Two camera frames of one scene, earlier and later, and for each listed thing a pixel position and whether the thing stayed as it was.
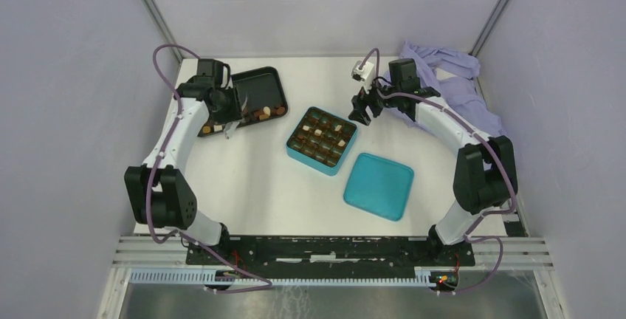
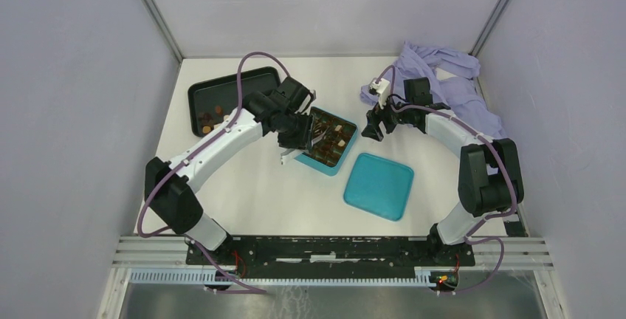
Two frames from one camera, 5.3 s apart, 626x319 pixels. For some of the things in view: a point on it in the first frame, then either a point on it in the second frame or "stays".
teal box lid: [379, 186] stays
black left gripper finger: [237, 112] to [303, 131]
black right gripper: [359, 103] to [374, 118]
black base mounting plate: [333, 251] stays
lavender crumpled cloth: [452, 75] stays
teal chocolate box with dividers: [321, 140] stays
